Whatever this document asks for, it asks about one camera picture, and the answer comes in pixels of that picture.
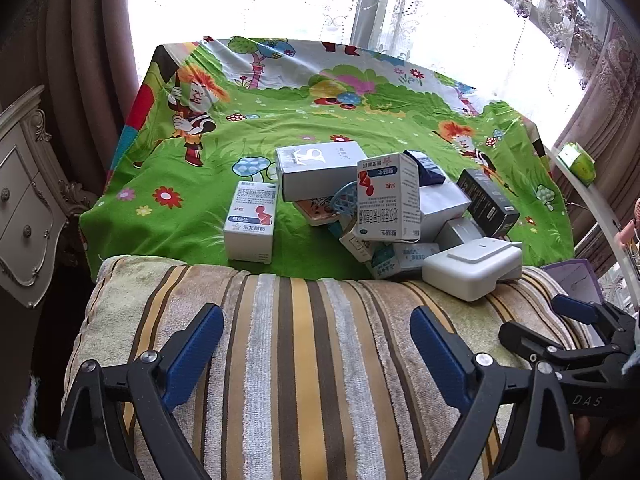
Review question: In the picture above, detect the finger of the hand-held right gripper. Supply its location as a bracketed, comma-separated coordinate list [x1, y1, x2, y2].
[498, 320, 623, 368]
[551, 294, 638, 346]

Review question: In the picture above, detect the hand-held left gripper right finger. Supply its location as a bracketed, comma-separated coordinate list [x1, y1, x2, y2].
[410, 305, 581, 480]

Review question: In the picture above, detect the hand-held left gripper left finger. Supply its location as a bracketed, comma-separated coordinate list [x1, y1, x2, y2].
[52, 304, 224, 480]

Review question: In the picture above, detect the purple cardboard box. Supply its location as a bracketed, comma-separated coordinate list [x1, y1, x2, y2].
[542, 258, 603, 306]

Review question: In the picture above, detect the small pale grey box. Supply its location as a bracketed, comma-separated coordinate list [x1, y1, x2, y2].
[432, 217, 486, 253]

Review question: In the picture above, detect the white medicine box red figure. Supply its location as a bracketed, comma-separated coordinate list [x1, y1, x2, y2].
[223, 180, 277, 264]

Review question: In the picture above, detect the black box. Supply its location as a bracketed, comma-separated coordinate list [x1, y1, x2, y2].
[456, 168, 521, 238]

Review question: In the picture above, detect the plain pale grey box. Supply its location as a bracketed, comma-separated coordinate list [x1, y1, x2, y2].
[419, 180, 471, 241]

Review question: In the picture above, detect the large white medicine box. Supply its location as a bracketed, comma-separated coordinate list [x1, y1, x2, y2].
[351, 152, 422, 241]

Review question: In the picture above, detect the blue mesh toy basket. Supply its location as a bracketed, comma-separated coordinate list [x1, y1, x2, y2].
[330, 183, 360, 221]

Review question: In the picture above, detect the dark blue small box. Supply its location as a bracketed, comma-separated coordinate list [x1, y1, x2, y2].
[404, 150, 448, 188]

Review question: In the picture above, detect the person's right hand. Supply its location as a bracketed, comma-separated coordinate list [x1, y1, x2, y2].
[574, 412, 640, 466]

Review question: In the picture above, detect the white box blue print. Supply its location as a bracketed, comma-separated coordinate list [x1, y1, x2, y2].
[371, 241, 441, 281]

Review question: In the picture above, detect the white curved desk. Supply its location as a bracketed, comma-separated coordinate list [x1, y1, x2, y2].
[542, 145, 640, 281]

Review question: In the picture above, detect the striped plush cushion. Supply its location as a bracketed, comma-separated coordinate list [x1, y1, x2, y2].
[60, 255, 593, 480]

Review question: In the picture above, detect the small white tilted box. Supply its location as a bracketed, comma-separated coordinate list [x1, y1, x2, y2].
[339, 227, 375, 263]

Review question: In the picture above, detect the green tissue pack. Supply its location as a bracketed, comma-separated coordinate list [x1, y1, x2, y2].
[557, 142, 597, 186]

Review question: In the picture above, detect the pale fluffy garment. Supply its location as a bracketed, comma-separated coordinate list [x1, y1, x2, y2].
[5, 375, 56, 471]

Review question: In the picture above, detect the beige patterned curtain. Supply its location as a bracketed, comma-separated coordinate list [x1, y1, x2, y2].
[550, 20, 640, 273]

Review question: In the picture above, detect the long grey box swirl logo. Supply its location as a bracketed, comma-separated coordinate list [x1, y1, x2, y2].
[275, 141, 368, 202]

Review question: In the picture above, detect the green cartoon printed bedsheet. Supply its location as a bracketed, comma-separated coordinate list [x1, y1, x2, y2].
[79, 36, 575, 281]

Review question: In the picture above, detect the white carved nightstand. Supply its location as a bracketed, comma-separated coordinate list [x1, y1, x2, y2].
[0, 85, 98, 308]

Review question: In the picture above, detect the sheer lace curtain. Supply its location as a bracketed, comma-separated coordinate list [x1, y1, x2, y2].
[295, 0, 616, 91]

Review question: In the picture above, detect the brown pleated curtain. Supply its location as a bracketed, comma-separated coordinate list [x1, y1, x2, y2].
[0, 0, 138, 201]

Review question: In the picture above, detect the white window frame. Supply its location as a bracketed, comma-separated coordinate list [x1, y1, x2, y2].
[350, 0, 426, 56]

